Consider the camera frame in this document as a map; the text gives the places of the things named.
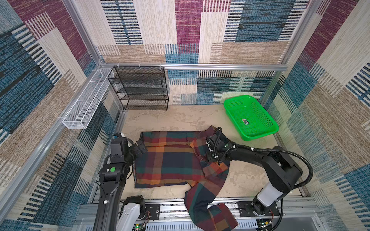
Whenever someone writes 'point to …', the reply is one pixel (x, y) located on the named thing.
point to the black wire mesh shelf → (141, 87)
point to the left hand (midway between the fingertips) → (136, 145)
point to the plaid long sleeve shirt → (181, 157)
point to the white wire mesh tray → (83, 110)
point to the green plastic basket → (250, 120)
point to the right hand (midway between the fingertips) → (210, 157)
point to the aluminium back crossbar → (196, 66)
